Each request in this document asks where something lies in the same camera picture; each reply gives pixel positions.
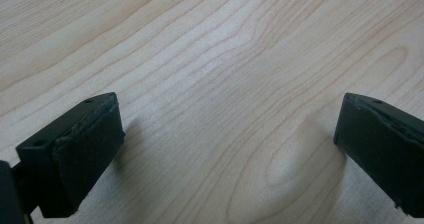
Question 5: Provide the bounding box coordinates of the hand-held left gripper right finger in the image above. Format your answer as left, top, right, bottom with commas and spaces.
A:
333, 92, 424, 219

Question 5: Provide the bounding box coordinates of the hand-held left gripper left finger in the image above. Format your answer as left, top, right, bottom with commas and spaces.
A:
15, 91, 126, 219

